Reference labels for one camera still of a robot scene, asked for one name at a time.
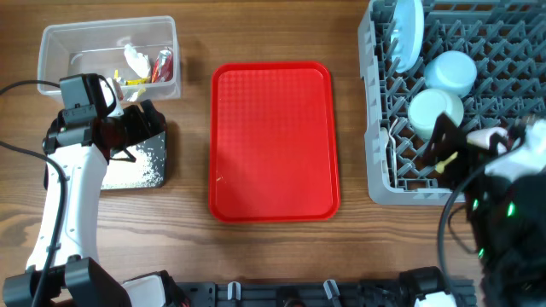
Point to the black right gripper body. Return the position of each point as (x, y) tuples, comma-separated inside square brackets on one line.
[(470, 160)]

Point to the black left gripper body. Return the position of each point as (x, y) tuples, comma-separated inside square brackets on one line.
[(133, 126)]

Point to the yellow plastic cup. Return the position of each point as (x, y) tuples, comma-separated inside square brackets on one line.
[(441, 165)]

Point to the mint green bowl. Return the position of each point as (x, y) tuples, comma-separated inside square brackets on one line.
[(425, 108)]

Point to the white rice pile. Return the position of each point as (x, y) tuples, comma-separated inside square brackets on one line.
[(139, 166)]

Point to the yellow candy wrapper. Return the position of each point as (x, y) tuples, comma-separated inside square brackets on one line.
[(134, 83)]

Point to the light blue bowl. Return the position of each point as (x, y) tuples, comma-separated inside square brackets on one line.
[(453, 71)]

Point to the white tissue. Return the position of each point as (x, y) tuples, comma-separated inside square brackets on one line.
[(137, 61)]

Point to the red snack wrapper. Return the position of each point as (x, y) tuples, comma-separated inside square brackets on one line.
[(163, 66)]

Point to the light blue plate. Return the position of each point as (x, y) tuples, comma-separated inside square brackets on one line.
[(408, 18)]

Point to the white plastic fork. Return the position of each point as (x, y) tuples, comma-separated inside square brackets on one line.
[(397, 124)]

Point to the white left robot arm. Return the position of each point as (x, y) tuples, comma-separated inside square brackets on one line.
[(77, 150)]

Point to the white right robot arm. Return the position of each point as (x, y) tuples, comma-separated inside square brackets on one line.
[(501, 173)]

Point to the grey dishwasher rack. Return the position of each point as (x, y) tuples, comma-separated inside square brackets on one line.
[(506, 40)]

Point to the black plastic bin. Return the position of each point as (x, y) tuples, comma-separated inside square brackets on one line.
[(84, 135)]

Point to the clear plastic bin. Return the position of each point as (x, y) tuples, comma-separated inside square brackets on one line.
[(98, 47)]

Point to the red plastic tray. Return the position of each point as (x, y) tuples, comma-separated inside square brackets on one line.
[(273, 154)]

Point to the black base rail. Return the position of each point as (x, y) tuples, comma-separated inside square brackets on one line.
[(352, 294)]

